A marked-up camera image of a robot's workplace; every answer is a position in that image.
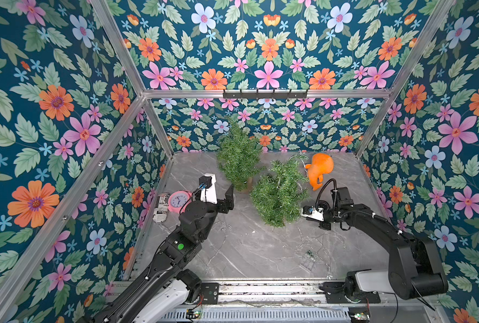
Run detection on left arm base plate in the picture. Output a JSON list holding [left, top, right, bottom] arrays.
[[191, 282, 220, 305]]

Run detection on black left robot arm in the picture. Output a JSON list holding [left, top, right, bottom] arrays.
[[79, 176, 234, 322]]

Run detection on aluminium frame struts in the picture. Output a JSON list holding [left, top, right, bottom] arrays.
[[0, 1, 453, 322]]

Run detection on clear battery box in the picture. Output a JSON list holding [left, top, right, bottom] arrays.
[[153, 193, 170, 223]]

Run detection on orange plush toy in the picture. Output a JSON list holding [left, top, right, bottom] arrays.
[[305, 153, 334, 191]]

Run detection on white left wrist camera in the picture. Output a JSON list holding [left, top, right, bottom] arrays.
[[198, 173, 218, 205]]

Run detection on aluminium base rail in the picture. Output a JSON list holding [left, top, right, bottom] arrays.
[[203, 278, 423, 307]]

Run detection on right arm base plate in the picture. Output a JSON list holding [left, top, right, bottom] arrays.
[[319, 281, 382, 304]]

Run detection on pink alarm clock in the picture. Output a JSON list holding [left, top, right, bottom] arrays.
[[167, 191, 192, 214]]

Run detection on black coat hook rail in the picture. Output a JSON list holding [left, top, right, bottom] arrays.
[[222, 89, 308, 100]]

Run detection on green christmas tree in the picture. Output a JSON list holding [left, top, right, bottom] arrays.
[[250, 155, 309, 227], [216, 119, 262, 192]]

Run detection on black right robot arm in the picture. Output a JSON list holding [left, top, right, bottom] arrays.
[[315, 187, 449, 300]]

